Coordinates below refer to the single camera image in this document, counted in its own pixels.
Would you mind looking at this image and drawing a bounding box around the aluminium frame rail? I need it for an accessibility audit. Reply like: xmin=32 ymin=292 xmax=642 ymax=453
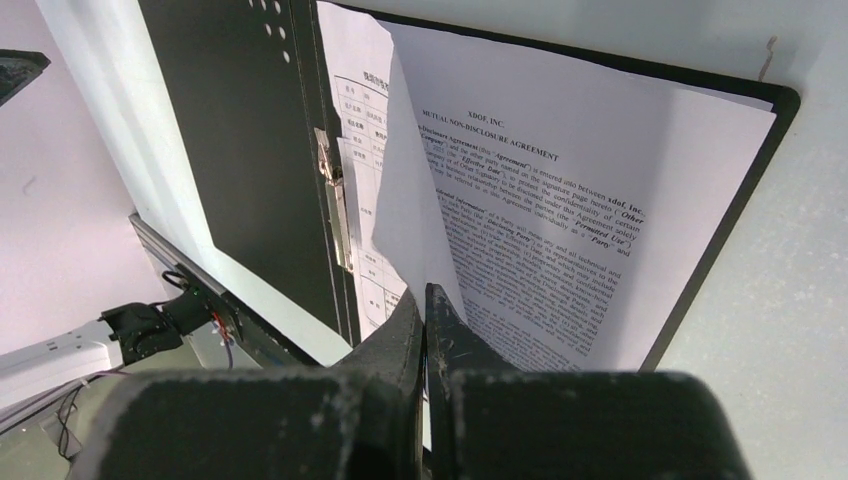
xmin=129 ymin=213 xmax=319 ymax=369

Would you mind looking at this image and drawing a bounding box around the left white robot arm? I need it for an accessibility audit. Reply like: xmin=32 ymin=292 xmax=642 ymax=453
xmin=1 ymin=287 xmax=215 ymax=409

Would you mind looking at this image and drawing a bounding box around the red and black folder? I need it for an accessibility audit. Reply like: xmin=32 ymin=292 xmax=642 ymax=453
xmin=135 ymin=0 xmax=802 ymax=374

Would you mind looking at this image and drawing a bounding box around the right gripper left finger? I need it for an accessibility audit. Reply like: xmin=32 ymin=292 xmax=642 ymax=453
xmin=69 ymin=292 xmax=424 ymax=479

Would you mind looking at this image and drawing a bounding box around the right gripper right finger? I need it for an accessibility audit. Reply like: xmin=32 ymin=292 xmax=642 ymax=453
xmin=425 ymin=284 xmax=751 ymax=479

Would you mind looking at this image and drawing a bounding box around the printed white paper sheet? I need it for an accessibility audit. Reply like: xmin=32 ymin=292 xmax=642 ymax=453
xmin=374 ymin=22 xmax=776 ymax=370

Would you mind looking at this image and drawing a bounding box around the white table form sheet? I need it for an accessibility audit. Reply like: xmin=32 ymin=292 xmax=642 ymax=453
xmin=316 ymin=1 xmax=406 ymax=340

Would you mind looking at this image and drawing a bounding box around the metal folder clip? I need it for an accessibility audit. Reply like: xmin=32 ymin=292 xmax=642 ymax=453
xmin=313 ymin=127 xmax=354 ymax=274

